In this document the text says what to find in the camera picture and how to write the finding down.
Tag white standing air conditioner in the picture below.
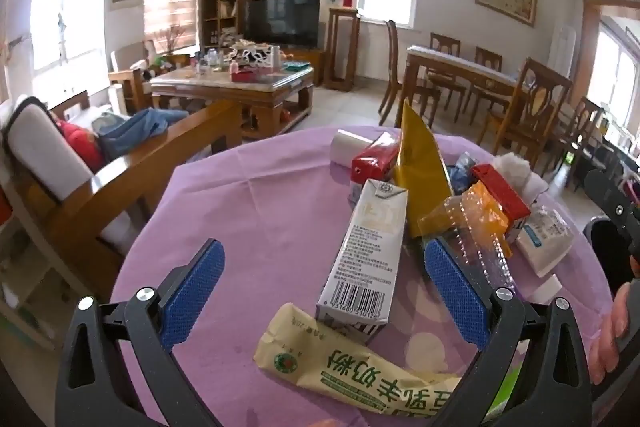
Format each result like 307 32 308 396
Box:
547 24 577 81

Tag cream milk powder wrapper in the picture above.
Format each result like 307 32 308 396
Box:
252 302 462 419

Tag purple tablecloth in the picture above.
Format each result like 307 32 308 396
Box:
111 124 617 427

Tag orange clear plastic wrapper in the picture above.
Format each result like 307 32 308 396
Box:
419 182 517 294

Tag wooden sofa with white cushions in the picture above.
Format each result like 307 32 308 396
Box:
0 92 244 293

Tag red and white carton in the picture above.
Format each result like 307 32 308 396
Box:
471 163 532 249

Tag red cushion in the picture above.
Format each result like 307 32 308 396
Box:
56 118 104 174

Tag large bright window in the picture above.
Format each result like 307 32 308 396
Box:
30 0 109 78

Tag wooden coffee table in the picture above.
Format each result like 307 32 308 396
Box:
150 63 316 142

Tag white plastic packet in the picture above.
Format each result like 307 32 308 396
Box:
515 204 574 278

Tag small white paper scrap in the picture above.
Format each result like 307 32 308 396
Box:
531 274 564 304

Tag tall wooden plant stand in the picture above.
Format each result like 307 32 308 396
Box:
323 7 362 93

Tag white tissue roll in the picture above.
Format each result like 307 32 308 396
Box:
330 129 375 168

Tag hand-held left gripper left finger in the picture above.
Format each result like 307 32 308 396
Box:
55 238 226 427

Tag yellow foil packet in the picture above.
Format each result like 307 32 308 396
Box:
394 99 455 239

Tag black television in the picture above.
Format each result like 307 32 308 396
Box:
244 0 321 49

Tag wooden television cabinet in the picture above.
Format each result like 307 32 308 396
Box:
280 47 327 81

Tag tall white milk carton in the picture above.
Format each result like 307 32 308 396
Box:
315 179 409 344

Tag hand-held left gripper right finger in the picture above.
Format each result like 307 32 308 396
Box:
424 238 593 427

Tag pink blossom branches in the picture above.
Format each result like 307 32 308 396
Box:
159 24 184 56

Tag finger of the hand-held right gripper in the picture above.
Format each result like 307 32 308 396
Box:
584 168 640 253

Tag wooden dining chair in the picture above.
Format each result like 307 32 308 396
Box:
474 47 504 78
477 57 574 175
542 97 607 180
429 33 462 108
379 20 442 128

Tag wooden bookshelf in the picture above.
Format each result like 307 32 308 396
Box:
202 0 255 51

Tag person's right hand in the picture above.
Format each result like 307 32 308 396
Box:
589 283 632 384

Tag red drink carton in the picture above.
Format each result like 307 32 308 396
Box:
349 132 402 208

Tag white openwork basket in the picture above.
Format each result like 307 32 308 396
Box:
227 42 282 70

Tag blue clothes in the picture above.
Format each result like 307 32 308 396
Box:
92 107 192 162

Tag wooden armchair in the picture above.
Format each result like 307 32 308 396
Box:
107 39 167 115

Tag blue plastic wrapper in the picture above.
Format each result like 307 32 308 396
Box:
446 152 477 194

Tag striped window blind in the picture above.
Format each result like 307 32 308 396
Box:
144 0 202 56

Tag wooden dining table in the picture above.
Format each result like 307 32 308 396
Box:
403 45 532 144

